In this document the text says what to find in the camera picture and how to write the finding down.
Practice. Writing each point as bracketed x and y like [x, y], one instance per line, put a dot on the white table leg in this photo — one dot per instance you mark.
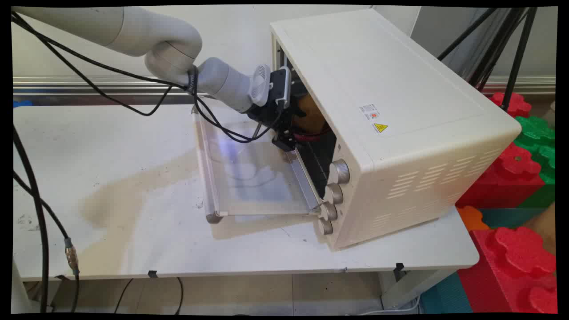
[413, 286]

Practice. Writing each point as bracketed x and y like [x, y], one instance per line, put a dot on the blue tape piece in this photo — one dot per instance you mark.
[21, 103]

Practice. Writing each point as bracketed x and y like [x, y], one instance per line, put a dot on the orange foam block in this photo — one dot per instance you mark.
[472, 218]

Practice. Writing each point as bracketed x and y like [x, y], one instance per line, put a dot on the black tripod stand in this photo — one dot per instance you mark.
[518, 58]

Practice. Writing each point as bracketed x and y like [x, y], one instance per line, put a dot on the brown toast slice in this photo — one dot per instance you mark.
[313, 116]

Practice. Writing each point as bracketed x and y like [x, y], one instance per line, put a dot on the large silver oven knob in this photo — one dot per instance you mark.
[340, 172]

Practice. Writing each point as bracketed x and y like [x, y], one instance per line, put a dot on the cream toaster oven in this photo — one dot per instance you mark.
[400, 124]

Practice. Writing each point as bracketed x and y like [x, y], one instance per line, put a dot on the dark green foam block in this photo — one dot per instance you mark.
[515, 215]

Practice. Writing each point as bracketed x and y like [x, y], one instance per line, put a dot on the black tape strip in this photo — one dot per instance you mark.
[399, 267]
[152, 274]
[62, 277]

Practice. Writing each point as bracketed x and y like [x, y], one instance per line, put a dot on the large red foam block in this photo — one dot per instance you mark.
[511, 266]

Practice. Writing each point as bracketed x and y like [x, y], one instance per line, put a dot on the yellow warning sticker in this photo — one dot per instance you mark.
[380, 128]

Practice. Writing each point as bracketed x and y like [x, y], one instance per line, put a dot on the teal foam block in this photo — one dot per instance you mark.
[444, 298]

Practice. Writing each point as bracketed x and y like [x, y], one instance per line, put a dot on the small red foam block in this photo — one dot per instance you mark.
[515, 104]

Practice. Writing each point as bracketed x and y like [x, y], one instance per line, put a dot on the white label sticker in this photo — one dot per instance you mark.
[369, 111]

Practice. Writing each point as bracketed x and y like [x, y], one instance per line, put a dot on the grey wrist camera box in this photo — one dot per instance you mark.
[280, 84]

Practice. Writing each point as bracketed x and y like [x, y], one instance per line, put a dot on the aluminium wall rail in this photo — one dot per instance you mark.
[89, 86]

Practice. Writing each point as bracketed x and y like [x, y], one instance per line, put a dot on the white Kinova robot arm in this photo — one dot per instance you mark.
[133, 31]

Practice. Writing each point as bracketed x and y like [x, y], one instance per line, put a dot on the medium red foam block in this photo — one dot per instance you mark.
[511, 178]

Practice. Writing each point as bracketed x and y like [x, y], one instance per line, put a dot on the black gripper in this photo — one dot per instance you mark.
[269, 116]

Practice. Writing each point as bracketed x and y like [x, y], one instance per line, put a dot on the red bowl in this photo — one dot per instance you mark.
[311, 136]

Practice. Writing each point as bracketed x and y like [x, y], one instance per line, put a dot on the glass oven door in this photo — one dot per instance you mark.
[253, 178]

